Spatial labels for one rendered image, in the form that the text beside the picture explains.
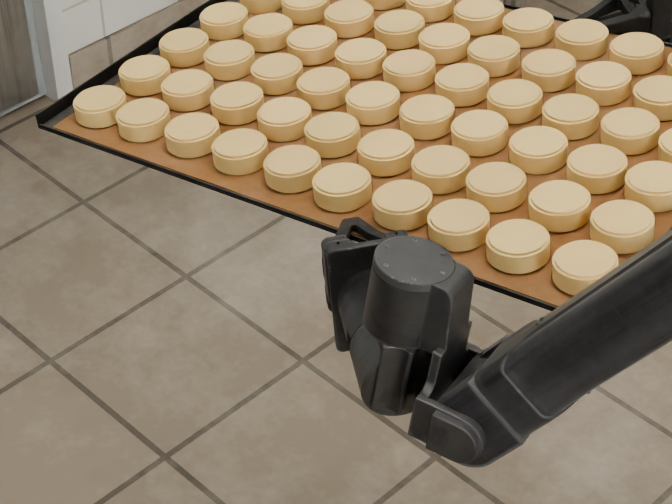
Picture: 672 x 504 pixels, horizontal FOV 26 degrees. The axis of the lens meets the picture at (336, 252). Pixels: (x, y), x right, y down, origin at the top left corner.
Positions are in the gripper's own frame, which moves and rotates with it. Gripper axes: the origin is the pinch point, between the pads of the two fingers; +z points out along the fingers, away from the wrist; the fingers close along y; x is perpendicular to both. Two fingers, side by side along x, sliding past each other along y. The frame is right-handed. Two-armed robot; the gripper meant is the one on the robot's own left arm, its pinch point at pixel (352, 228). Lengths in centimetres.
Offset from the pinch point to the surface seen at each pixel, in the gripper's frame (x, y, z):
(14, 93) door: -46, 79, 167
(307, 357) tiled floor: 1, 92, 87
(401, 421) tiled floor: 14, 94, 70
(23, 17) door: -41, 63, 168
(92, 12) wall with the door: -28, 68, 175
